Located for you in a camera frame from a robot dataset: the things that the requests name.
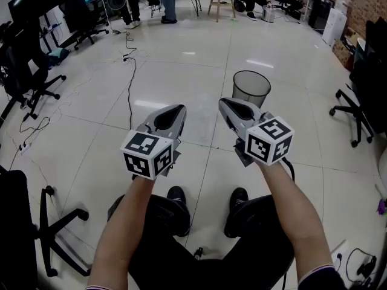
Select silver metal bin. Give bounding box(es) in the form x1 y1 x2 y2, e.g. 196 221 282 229
261 5 275 23

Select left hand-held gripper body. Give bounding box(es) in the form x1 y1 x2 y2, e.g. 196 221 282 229
120 121 183 181

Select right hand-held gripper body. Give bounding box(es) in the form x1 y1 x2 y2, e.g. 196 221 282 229
233 112 296 167

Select right hand-held gripper black cable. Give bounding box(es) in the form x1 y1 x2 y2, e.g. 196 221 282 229
282 158 296 182

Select person's black shoe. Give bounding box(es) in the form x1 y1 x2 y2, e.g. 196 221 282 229
166 185 187 205
229 187 249 211

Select person's right forearm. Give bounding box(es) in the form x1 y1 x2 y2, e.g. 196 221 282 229
255 158 335 283

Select black adapter with cable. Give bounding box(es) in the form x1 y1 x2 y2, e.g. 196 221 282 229
346 248 379 285

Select person's right shirt sleeve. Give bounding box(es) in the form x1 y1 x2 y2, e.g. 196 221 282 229
298 263 347 290

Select white round seat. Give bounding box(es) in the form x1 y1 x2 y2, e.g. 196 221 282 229
377 149 387 190

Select black cabinet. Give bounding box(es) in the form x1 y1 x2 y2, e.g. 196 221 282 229
308 0 335 31

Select person's left forearm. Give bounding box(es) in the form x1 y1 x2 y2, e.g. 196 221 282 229
86 175 157 289

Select person's black trousers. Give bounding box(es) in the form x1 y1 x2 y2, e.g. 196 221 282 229
107 193 296 290

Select dark green tub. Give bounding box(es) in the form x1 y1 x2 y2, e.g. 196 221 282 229
353 37 368 69

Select long black floor cable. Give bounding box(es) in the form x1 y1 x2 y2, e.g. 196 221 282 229
122 30 138 131

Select brown cardboard box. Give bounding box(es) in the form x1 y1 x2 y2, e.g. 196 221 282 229
332 25 360 71

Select person's right black shoe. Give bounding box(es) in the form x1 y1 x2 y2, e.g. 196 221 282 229
229 187 249 211

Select white water dispenser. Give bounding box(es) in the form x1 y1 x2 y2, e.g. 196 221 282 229
322 7 348 47

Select black office chair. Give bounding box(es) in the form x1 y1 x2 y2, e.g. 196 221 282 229
0 167 91 290
328 19 387 148
59 0 109 51
0 45 67 121

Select black mesh waste bin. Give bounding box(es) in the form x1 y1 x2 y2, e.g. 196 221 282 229
232 70 272 110

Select person's left black shoe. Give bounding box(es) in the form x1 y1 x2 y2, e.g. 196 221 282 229
166 185 187 205

